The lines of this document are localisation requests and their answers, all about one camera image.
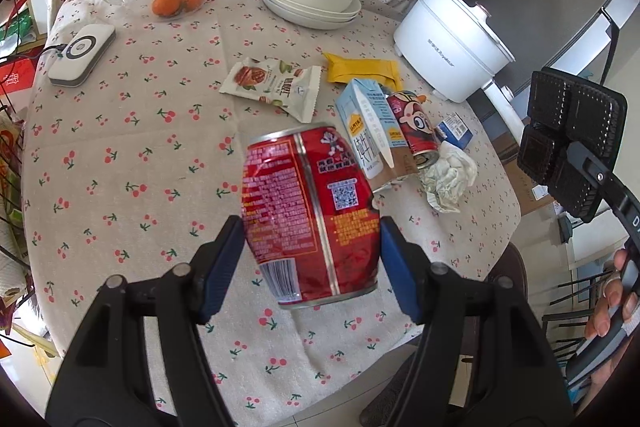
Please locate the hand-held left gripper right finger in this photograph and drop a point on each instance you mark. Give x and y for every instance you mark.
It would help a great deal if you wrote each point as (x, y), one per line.
(400, 272)

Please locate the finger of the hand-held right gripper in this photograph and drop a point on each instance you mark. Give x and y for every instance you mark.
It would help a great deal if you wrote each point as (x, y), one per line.
(540, 154)
(595, 117)

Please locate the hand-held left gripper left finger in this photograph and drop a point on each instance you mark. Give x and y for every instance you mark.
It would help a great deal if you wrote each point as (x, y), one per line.
(220, 277)

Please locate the small blue carton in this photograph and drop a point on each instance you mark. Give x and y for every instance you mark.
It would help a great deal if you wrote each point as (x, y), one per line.
(457, 132)

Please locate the white tissue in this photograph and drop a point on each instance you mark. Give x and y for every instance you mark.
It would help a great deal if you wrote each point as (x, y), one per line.
(447, 179)

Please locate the large red drink can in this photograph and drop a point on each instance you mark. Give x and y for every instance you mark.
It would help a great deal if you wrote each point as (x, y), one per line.
(300, 217)

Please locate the small red cartoon can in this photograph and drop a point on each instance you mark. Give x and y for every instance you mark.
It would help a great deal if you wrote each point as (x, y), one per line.
(415, 127)

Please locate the white and blue milk carton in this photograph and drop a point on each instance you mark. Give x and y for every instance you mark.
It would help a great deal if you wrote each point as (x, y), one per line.
(362, 127)

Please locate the white nut snack packet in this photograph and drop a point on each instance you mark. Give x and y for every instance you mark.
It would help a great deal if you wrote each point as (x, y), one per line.
(270, 84)

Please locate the person's right hand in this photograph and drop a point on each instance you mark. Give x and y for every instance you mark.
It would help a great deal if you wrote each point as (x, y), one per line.
(612, 312)

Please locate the brown cardboard box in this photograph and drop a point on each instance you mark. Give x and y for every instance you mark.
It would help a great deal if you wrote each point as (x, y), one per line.
(525, 187)

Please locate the grey refrigerator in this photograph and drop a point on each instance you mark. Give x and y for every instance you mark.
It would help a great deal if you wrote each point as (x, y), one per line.
(565, 27)

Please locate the cherry print tablecloth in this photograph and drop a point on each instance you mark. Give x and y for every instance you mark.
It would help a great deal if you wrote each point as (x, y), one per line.
(150, 157)

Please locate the white electric cooking pot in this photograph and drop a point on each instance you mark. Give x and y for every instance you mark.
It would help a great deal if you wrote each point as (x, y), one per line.
(440, 42)

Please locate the yellow snack packet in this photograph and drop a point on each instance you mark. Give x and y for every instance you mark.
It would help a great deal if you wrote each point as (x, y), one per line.
(360, 69)

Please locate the white paper towel roll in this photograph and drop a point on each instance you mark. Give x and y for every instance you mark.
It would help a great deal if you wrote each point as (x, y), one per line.
(10, 279)

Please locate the stacked white plates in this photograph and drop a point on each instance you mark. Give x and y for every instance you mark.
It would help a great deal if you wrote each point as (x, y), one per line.
(310, 19)

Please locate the red box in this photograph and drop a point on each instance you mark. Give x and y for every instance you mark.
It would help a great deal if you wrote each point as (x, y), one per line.
(15, 79)

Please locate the black metal frame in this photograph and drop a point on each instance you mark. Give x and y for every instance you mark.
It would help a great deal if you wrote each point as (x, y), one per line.
(570, 307)

